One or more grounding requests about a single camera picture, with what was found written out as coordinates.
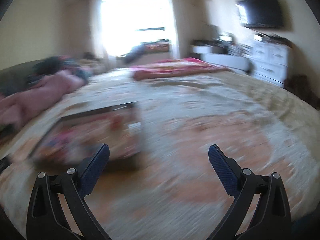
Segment pink quilt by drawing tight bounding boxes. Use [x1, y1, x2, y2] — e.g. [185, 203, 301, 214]
[1, 70, 85, 130]

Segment dark cardboard box tray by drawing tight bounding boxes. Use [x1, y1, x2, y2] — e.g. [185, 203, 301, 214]
[28, 102, 142, 167]

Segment green padded headboard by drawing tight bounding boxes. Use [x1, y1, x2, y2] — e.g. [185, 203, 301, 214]
[0, 60, 42, 96]

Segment dark floral duvet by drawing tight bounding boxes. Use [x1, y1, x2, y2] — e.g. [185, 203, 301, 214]
[26, 56, 93, 86]

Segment cream peach bedspread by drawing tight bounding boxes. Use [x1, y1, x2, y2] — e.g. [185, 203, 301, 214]
[1, 71, 319, 239]

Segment brown fuzzy item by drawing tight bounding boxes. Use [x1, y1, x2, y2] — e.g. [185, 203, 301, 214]
[284, 75, 319, 109]

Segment white drawer cabinet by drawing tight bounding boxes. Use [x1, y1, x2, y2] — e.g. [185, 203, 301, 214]
[250, 34, 291, 88]

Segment white low desk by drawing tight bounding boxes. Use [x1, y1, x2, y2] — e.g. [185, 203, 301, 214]
[190, 45, 252, 75]

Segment dark clothes on sill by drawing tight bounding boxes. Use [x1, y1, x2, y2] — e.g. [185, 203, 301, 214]
[122, 42, 148, 64]

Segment pink folded blanket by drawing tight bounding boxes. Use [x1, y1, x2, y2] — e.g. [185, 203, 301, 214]
[129, 57, 232, 81]

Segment white right curtain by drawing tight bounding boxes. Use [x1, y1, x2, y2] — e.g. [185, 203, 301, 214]
[168, 0, 189, 59]

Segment window with teal frame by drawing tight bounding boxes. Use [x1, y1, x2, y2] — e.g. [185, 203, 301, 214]
[100, 0, 174, 57]

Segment black wall television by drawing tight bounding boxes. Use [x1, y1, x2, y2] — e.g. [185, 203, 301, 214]
[236, 0, 284, 29]

